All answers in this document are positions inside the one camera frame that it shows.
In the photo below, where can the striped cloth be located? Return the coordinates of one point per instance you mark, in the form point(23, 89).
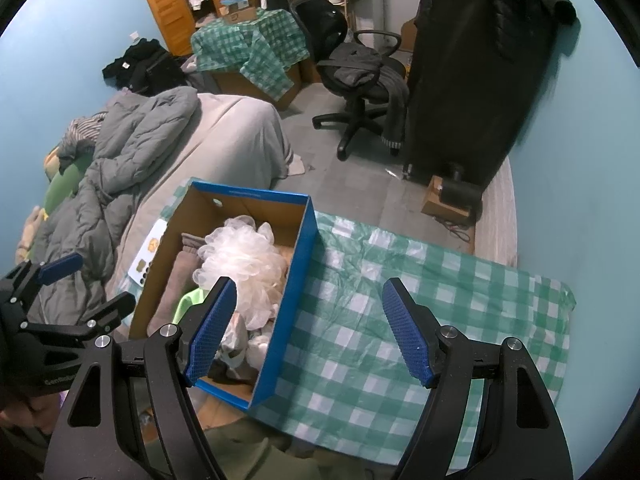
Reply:
point(85, 127)

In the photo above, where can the black clothes pile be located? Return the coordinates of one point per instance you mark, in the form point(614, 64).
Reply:
point(145, 67)

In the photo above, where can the light green cloth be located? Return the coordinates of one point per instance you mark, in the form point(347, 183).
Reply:
point(187, 305)

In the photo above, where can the white sticker card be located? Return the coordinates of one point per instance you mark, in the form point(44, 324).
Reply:
point(147, 255)

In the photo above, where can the black cylindrical appliance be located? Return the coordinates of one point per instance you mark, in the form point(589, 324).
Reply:
point(460, 192)

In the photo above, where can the bed with beige sheet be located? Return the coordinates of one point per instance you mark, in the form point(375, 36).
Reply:
point(235, 135)

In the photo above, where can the blue cardboard box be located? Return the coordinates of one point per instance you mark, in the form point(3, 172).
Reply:
point(285, 320)

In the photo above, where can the black office chair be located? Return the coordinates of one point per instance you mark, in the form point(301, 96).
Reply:
point(320, 20)

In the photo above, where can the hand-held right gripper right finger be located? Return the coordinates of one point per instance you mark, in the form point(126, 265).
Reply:
point(407, 330)

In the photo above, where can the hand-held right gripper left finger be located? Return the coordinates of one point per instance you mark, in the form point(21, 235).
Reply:
point(212, 330)

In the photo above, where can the dark clothing on chair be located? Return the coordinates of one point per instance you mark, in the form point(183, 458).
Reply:
point(365, 67)

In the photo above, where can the olive trousers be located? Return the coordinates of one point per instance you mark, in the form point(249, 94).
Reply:
point(240, 450)

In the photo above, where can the beige ribbed mat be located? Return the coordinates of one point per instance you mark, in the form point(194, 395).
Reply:
point(497, 210)

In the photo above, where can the beige plush toy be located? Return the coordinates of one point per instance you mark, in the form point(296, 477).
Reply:
point(30, 235)

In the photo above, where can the green checkered tablecloth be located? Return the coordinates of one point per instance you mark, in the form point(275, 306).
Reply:
point(375, 340)

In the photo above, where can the large brown cardboard box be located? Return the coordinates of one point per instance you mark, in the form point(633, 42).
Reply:
point(235, 85)

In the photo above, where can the white mesh bath pouf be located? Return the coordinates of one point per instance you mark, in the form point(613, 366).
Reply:
point(240, 260)

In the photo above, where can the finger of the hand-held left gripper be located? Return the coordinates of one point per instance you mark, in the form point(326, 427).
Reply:
point(60, 265)
point(110, 310)

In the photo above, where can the small open cardboard box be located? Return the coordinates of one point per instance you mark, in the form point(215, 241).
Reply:
point(235, 10)

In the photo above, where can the small brown cardboard box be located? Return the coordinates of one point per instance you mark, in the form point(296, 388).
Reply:
point(440, 205)

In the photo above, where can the black fabric wardrobe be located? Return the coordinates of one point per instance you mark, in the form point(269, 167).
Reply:
point(465, 85)

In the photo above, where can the green plush pillow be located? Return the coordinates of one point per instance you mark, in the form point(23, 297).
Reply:
point(65, 185)

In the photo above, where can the green checkered cloth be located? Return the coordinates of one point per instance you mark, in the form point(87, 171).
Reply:
point(240, 45)

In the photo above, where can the beige folded towel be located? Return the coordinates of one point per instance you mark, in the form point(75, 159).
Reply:
point(175, 285)

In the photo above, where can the grey quilted blanket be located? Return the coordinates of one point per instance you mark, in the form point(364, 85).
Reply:
point(140, 130)

